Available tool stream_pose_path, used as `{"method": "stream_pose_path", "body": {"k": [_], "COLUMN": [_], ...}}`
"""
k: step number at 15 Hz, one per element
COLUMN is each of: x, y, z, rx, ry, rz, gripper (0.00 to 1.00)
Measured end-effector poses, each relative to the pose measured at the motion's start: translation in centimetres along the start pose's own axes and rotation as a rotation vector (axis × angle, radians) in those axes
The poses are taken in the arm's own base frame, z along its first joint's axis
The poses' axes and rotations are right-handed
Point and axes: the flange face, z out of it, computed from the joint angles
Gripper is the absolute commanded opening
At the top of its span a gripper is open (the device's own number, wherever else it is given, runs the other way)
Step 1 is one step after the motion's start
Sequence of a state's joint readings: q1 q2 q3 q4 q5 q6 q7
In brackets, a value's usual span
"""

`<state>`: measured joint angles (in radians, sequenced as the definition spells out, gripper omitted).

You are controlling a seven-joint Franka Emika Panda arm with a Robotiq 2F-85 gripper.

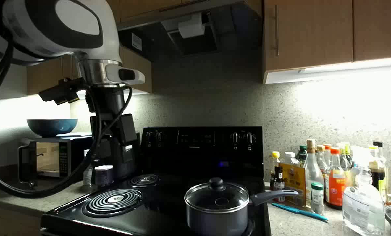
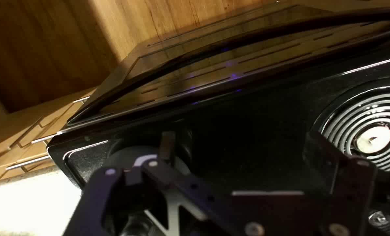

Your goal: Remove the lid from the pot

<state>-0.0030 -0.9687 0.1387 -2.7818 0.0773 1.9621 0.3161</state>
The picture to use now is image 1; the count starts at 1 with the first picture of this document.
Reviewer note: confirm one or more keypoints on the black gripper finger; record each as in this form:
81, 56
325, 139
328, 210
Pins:
105, 159
125, 157

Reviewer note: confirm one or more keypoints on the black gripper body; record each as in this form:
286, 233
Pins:
108, 113

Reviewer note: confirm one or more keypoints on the glass pot lid black knob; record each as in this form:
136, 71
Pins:
216, 197

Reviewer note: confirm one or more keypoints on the small jar green lid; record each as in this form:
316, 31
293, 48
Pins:
316, 198

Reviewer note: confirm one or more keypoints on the small clear slim bottle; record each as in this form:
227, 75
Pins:
87, 176

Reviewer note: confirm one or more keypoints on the small coil stove burner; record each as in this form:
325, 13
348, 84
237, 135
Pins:
144, 180

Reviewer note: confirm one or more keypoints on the black microwave oven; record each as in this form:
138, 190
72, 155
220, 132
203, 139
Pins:
66, 157

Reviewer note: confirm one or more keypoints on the large coil stove burner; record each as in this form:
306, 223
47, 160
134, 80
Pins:
111, 202

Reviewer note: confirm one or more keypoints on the blue bowl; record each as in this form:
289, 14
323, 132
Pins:
51, 126

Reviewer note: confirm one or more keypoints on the black electric stove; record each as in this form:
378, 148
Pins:
169, 206

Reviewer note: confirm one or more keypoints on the range hood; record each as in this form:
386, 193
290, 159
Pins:
195, 39

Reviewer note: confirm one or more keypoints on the small white box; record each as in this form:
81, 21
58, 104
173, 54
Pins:
190, 26

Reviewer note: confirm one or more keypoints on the yellow cap dark bottle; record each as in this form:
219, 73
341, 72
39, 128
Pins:
275, 174

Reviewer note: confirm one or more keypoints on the white cap bottle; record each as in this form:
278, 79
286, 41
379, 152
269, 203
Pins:
289, 157

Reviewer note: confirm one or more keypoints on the green cap bottle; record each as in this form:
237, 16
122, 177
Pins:
300, 153

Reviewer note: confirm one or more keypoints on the teal utensil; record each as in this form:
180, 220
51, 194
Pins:
300, 211

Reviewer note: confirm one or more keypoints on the clear glass bottle cork stopper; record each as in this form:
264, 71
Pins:
314, 172

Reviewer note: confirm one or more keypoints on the tan cap bottle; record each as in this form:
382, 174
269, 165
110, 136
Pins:
321, 159

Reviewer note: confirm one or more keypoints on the orange label sauce bottle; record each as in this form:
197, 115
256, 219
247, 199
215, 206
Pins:
336, 187

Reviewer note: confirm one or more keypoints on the yellow green bottle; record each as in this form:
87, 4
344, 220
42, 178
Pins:
345, 159

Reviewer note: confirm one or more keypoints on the large clear plastic bottle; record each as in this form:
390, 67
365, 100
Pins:
361, 207

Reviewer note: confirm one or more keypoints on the dark sauce bottle black cap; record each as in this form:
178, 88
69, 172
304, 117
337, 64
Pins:
378, 174

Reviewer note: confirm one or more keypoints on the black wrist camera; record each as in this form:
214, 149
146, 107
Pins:
59, 92

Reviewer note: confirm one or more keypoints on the wide wooden wall cabinet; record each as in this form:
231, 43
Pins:
314, 34

